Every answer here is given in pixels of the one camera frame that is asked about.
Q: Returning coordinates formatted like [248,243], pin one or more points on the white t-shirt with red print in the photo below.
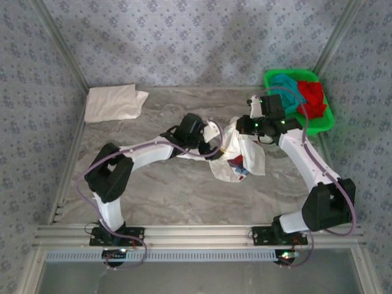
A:
[245,153]

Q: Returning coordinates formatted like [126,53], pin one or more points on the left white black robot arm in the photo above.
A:
[147,153]

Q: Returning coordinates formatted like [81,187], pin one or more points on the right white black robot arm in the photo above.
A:
[300,156]

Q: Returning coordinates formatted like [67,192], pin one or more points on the teal t-shirt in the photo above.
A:
[283,84]

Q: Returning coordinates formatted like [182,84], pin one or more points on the green plastic basket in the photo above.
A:
[271,76]

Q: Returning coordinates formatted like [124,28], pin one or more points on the folded plain white t-shirt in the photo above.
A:
[110,102]

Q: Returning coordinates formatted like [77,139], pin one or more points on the floral patterned backdrop cloth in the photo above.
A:
[183,30]

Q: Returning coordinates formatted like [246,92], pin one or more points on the small lit circuit board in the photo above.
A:
[113,253]
[286,254]

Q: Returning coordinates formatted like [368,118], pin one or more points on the long aluminium mounting rail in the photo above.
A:
[196,235]

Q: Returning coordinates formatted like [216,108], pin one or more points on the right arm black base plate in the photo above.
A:
[260,235]

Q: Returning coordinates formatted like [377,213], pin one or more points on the aluminium frame post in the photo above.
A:
[61,43]
[337,36]

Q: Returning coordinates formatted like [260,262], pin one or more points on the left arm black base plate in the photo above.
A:
[134,234]

